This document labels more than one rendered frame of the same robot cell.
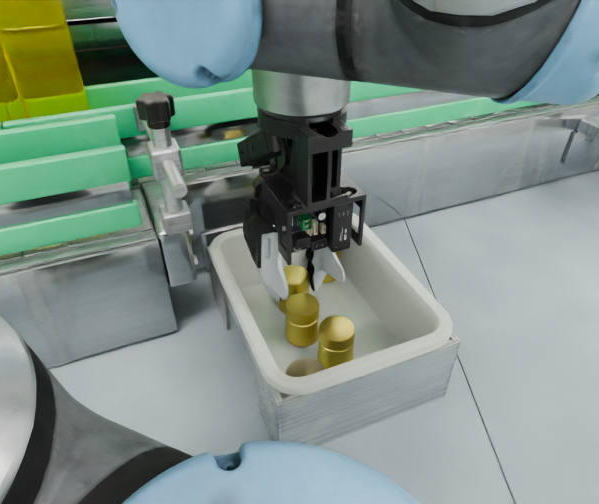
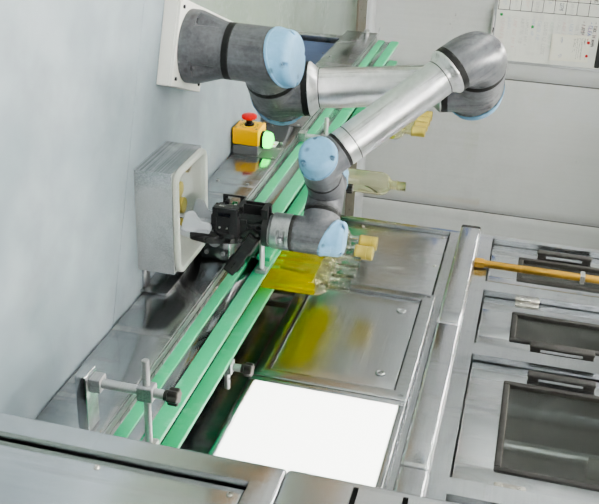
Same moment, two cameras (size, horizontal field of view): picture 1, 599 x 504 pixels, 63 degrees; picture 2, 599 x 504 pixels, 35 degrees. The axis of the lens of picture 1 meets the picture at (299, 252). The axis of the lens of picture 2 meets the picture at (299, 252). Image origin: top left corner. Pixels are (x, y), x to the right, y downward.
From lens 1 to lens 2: 1.92 m
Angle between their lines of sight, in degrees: 79
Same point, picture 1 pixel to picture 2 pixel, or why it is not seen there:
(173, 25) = not seen: hidden behind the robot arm
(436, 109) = (181, 353)
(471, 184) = (106, 355)
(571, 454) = (116, 135)
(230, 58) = not seen: hidden behind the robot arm
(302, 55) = not seen: hidden behind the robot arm
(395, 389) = (165, 161)
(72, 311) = (219, 198)
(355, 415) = (165, 153)
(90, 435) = (290, 96)
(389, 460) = (149, 138)
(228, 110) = (246, 289)
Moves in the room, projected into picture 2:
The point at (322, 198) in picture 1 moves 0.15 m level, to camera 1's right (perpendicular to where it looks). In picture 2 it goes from (244, 204) to (222, 204)
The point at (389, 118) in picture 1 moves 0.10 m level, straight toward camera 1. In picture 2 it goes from (193, 334) to (202, 284)
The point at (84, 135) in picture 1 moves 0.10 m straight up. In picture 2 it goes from (268, 251) to (310, 257)
